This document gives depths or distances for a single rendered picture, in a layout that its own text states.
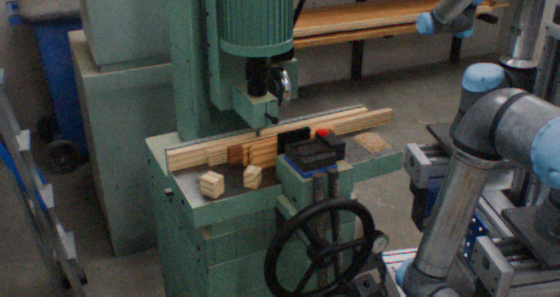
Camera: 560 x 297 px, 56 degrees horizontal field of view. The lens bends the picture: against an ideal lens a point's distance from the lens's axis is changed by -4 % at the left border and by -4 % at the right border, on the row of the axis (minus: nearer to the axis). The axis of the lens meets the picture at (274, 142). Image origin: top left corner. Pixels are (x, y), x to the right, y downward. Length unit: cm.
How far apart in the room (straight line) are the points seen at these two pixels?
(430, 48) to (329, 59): 98
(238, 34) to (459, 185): 59
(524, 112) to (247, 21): 62
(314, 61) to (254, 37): 296
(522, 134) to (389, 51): 366
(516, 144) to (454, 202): 19
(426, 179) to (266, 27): 77
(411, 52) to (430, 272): 367
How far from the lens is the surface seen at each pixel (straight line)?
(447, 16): 183
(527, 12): 175
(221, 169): 140
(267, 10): 124
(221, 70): 142
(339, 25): 362
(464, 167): 104
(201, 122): 157
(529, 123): 93
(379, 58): 451
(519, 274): 141
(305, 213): 116
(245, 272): 145
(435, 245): 110
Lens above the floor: 162
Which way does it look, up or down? 29 degrees down
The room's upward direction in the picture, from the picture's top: straight up
